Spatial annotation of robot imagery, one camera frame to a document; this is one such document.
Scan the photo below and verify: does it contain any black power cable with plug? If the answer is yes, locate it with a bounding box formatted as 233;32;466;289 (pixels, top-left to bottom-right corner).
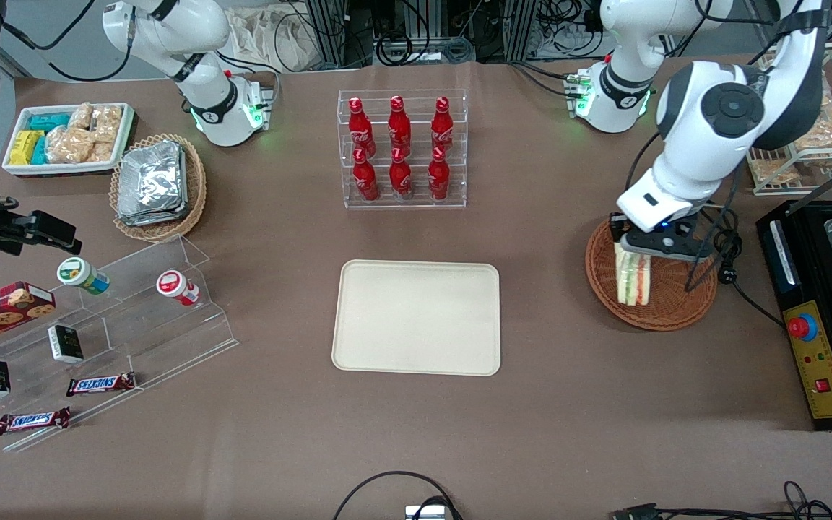
705;206;785;327

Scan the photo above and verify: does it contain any black cable bundle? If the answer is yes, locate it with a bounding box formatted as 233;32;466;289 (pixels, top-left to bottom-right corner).
647;480;832;520

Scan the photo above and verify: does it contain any black machine with yellow panel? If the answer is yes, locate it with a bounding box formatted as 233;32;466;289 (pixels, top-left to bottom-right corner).
755;199;832;432

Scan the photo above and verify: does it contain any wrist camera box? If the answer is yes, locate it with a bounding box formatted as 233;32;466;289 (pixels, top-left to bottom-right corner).
620;220;714;262
10;210;83;256

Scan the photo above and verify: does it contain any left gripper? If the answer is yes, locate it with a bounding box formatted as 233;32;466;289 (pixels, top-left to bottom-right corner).
609;169;711;244

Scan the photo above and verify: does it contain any red cola bottle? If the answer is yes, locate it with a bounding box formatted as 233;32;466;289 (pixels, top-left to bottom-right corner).
428;147;451;201
388;95;412;154
352;148;379;202
347;97;376;156
389;147;413;201
431;96;455;152

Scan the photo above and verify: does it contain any cream plastic tray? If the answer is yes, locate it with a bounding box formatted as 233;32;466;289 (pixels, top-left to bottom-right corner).
331;259;502;377

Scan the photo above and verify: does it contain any white rectangular snack bin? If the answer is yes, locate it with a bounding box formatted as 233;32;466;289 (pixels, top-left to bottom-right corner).
2;103;137;178

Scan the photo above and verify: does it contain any green lid snack cup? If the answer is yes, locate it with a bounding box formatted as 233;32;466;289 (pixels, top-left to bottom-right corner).
56;256;111;295

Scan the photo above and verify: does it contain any yellow snack packet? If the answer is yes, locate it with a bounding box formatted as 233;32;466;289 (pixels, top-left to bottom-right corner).
10;130;45;166

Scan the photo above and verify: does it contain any clear bag of fried snacks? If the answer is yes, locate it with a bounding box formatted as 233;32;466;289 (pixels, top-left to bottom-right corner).
795;94;832;153
748;159;801;186

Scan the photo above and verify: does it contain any clear acrylic bottle rack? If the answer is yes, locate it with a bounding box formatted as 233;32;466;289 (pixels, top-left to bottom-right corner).
337;90;468;210

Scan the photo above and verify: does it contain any clear acrylic stepped display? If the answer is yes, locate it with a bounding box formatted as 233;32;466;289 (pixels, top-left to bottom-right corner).
0;235;238;454

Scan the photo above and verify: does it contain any light tan wicker basket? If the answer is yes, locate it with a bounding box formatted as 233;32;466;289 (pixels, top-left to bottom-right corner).
110;134;207;243

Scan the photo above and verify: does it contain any red emergency stop button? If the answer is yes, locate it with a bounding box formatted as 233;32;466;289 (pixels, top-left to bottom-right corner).
786;313;818;342

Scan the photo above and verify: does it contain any silver foil pouch stack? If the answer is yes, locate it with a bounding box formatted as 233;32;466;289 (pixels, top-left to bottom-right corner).
116;141;189;227

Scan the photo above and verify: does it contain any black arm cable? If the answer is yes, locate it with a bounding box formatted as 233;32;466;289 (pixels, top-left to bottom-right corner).
625;0;832;293
0;0;135;82

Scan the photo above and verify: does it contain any red lid snack cup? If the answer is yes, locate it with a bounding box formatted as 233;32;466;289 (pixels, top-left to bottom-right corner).
156;269;200;306

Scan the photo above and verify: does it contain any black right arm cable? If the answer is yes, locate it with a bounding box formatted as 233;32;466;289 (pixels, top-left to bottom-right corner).
0;0;135;82

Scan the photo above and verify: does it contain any black looped cable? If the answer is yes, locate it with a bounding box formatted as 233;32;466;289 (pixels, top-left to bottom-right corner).
331;471;464;520

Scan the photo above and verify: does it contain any triangular sandwich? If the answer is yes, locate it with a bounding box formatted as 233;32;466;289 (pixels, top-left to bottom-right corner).
614;242;652;306

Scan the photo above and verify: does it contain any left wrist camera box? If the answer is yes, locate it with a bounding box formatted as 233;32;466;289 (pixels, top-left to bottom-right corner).
620;220;714;262

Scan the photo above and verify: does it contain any white wire rack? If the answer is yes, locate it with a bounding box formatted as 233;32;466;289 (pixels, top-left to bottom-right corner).
745;43;832;197

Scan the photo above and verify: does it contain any white cloth bag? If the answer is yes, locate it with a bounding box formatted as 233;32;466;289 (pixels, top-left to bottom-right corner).
228;7;323;73

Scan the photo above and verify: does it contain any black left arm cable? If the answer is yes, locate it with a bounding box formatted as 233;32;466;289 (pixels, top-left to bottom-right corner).
625;0;832;293

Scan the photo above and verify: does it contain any round brown wicker basket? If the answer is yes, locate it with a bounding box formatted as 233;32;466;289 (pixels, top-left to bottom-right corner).
585;219;718;332

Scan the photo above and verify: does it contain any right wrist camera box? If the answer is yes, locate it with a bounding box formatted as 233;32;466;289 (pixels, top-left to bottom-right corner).
10;210;83;256

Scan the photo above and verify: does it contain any snickers chocolate bar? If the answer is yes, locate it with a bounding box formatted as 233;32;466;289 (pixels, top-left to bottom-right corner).
0;407;72;436
66;372;137;397

